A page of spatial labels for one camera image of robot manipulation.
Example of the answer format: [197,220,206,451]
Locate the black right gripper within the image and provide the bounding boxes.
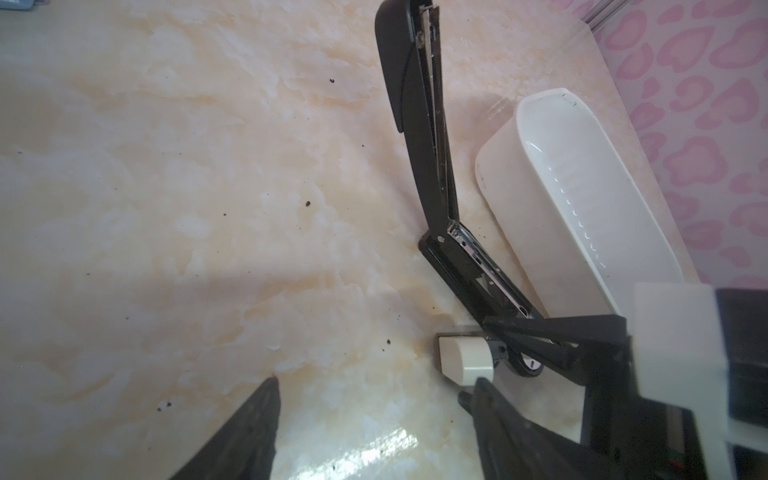
[481,287,767,479]

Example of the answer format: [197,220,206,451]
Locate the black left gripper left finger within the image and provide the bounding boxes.
[171,376,281,480]

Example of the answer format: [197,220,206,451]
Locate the aluminium frame corner post right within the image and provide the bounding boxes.
[581,0,631,32]

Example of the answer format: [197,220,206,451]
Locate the white plastic tray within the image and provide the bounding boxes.
[475,88,685,318]

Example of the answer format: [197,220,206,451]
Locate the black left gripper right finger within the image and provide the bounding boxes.
[458,378,600,479]

